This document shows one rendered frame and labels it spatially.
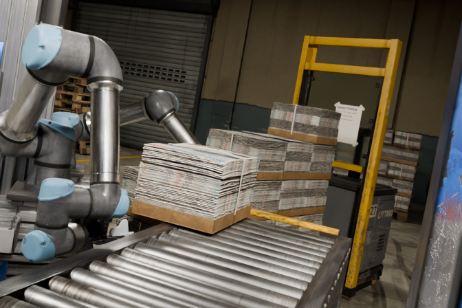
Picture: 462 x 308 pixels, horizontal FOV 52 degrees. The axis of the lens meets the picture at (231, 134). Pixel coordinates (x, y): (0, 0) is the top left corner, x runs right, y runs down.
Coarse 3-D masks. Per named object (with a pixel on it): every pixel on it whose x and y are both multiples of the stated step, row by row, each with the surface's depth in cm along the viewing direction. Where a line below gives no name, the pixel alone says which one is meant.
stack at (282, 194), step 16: (128, 176) 230; (128, 192) 228; (256, 192) 258; (272, 192) 271; (288, 192) 284; (304, 192) 299; (256, 208) 261; (272, 208) 273; (288, 208) 286; (128, 224) 228; (144, 224) 220; (288, 224) 290
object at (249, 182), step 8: (192, 144) 178; (216, 152) 168; (232, 152) 176; (248, 160) 164; (256, 160) 173; (248, 168) 165; (256, 168) 176; (248, 176) 168; (256, 176) 177; (248, 184) 169; (240, 192) 164; (248, 192) 173; (240, 200) 165; (248, 200) 174; (240, 208) 166
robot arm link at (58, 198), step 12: (48, 180) 112; (60, 180) 114; (48, 192) 110; (60, 192) 111; (72, 192) 114; (84, 192) 116; (48, 204) 110; (60, 204) 111; (72, 204) 113; (84, 204) 115; (36, 216) 112; (48, 216) 111; (60, 216) 112; (72, 216) 114; (84, 216) 116; (48, 228) 111; (60, 228) 112
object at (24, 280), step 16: (160, 224) 147; (128, 240) 126; (144, 240) 129; (80, 256) 108; (96, 256) 110; (32, 272) 95; (48, 272) 96; (64, 272) 98; (0, 288) 85; (16, 288) 86
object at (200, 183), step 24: (144, 144) 151; (144, 168) 152; (168, 168) 149; (192, 168) 146; (216, 168) 143; (144, 192) 152; (168, 192) 149; (192, 192) 146; (216, 192) 143; (216, 216) 145
